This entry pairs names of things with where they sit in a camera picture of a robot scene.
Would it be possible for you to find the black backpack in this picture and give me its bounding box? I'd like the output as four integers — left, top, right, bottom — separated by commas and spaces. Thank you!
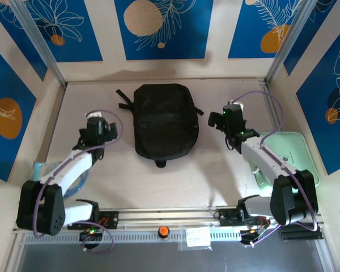
115, 83, 205, 168

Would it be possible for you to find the clear bag with white label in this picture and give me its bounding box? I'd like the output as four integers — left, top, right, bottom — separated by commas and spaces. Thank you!
177, 226, 213, 252

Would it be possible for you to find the mint green tray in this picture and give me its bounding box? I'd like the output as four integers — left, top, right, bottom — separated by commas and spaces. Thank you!
249, 131, 320, 193

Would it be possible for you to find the light blue plastic packet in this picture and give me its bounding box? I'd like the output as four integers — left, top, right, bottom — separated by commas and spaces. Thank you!
32, 160, 63, 182

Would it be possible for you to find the blue leaf print poster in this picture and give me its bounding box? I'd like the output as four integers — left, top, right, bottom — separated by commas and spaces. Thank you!
296, 19, 340, 176
0, 0, 48, 82
283, 0, 338, 76

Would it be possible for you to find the blue poster beige circle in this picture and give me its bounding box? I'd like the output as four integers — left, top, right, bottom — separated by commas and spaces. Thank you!
114, 0, 215, 61

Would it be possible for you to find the blue poster orange circle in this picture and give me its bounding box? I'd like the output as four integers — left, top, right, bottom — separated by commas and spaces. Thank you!
228, 0, 304, 60
0, 41, 37, 182

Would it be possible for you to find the blue flower print poster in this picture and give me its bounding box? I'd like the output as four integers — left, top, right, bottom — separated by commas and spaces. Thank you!
16, 0, 104, 63

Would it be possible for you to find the short black aluminium extrusion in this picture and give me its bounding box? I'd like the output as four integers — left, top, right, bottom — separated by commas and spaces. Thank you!
279, 226, 322, 241

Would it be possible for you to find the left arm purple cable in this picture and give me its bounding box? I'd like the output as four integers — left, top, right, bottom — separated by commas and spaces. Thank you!
32, 110, 125, 253

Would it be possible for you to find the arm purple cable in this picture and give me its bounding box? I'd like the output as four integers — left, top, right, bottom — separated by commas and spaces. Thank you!
32, 110, 125, 253
232, 90, 320, 247

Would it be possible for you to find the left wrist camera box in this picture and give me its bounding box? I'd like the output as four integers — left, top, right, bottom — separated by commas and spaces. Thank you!
86, 111, 109, 137

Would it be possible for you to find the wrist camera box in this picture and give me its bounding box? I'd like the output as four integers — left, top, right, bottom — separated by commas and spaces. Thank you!
222, 101, 244, 126
86, 111, 109, 137

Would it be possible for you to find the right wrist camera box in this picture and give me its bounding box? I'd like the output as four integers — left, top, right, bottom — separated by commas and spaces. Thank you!
222, 101, 244, 126

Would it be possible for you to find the light blue coiled cable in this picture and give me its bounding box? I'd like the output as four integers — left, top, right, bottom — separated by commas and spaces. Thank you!
63, 169, 90, 198

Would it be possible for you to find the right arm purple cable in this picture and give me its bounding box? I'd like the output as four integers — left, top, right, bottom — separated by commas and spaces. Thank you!
232, 90, 320, 247

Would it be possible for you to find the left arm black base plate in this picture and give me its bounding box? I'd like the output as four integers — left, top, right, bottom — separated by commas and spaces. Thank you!
67, 211, 119, 230

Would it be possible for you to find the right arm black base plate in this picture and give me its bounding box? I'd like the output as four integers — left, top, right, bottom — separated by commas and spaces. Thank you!
218, 208, 271, 227

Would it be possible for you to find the silver aluminium rail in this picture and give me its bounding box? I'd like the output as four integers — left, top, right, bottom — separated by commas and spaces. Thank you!
12, 208, 325, 235

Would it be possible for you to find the grey slotted cable duct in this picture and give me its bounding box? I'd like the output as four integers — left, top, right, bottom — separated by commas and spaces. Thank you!
24, 229, 244, 245

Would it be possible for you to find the silver aluminium corner post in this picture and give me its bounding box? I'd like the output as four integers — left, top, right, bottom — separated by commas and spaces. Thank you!
265, 0, 321, 83
8, 0, 68, 87

